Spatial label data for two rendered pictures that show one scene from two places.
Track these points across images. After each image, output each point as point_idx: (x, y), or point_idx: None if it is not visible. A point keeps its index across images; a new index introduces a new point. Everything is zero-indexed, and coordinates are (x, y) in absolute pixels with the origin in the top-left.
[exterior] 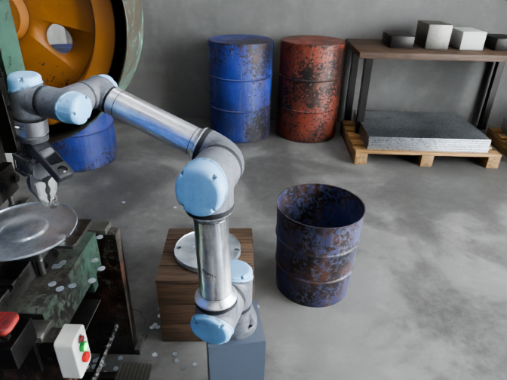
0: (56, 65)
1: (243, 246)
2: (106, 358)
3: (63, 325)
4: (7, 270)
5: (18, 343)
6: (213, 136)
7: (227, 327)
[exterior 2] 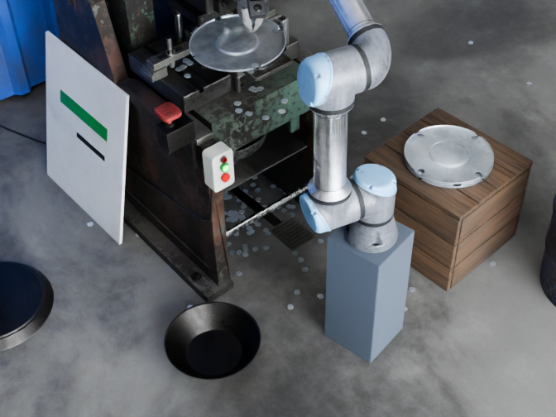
0: None
1: (495, 175)
2: (299, 210)
3: (219, 141)
4: (210, 73)
5: (174, 134)
6: (369, 35)
7: (318, 218)
